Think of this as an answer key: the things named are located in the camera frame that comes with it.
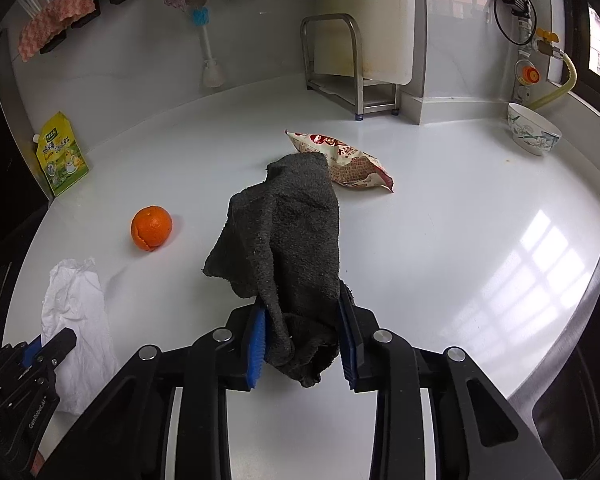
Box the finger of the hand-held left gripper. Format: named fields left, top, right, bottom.
left=20, top=337, right=43, bottom=367
left=27, top=327, right=78, bottom=368

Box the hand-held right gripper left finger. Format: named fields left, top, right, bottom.
left=37, top=307, right=268, bottom=480

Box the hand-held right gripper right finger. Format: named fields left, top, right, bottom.
left=337, top=280, right=566, bottom=480

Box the white paper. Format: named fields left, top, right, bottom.
left=41, top=257, right=120, bottom=416

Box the dark grey cloth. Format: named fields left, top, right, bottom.
left=202, top=152, right=353, bottom=388

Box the red patterned snack packet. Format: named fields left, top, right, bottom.
left=285, top=129, right=396, bottom=194

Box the orange fruit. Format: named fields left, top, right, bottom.
left=131, top=205, right=173, bottom=252

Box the black kitchen appliance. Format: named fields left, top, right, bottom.
left=0, top=62, right=48, bottom=361

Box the green seasoning pouch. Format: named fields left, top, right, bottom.
left=34, top=111, right=90, bottom=197

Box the black sink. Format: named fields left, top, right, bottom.
left=505, top=220, right=600, bottom=480

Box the steel cutting board rack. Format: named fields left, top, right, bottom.
left=300, top=14, right=400, bottom=121

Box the white patterned bowl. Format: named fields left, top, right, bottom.
left=507, top=102, right=563, bottom=157

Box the white bottle brush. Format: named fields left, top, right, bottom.
left=191, top=6, right=226, bottom=88

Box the pink waffle cloth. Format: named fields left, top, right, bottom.
left=17, top=0, right=97, bottom=63

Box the orange regulator cap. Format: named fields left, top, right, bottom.
left=516, top=60, right=542, bottom=85

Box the white cutting board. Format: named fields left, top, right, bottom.
left=312, top=0, right=413, bottom=86

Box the yellow gas hose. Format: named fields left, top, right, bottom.
left=527, top=55, right=579, bottom=111

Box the yellow valve handle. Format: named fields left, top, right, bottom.
left=534, top=29, right=561, bottom=56

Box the black coiled cable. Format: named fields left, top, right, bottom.
left=494, top=0, right=536, bottom=46

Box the dark window frame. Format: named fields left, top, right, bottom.
left=560, top=0, right=600, bottom=131

